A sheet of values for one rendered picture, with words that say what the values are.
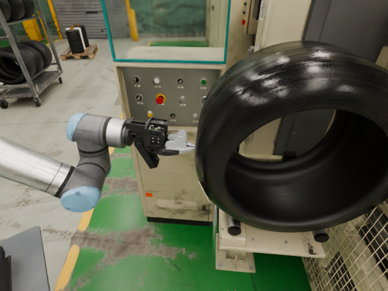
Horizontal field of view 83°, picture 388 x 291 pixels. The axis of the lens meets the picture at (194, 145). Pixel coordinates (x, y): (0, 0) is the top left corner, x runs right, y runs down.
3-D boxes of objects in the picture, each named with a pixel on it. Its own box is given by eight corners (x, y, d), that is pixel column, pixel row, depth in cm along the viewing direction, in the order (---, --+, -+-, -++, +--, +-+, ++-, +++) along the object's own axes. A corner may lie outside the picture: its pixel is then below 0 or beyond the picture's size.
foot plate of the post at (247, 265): (216, 234, 171) (216, 231, 169) (250, 237, 169) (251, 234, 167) (215, 269, 149) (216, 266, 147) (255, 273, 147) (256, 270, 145)
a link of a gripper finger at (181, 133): (197, 135, 65) (167, 130, 65) (195, 150, 68) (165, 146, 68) (198, 129, 67) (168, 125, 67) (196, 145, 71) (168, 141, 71)
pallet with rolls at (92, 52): (71, 50, 685) (62, 23, 641) (98, 49, 701) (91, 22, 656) (62, 60, 590) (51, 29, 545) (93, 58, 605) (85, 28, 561)
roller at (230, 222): (227, 159, 100) (236, 161, 100) (223, 166, 102) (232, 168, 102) (230, 227, 71) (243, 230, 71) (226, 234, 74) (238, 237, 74)
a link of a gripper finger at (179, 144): (197, 141, 62) (164, 136, 62) (194, 157, 65) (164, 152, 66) (197, 135, 65) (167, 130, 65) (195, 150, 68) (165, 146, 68)
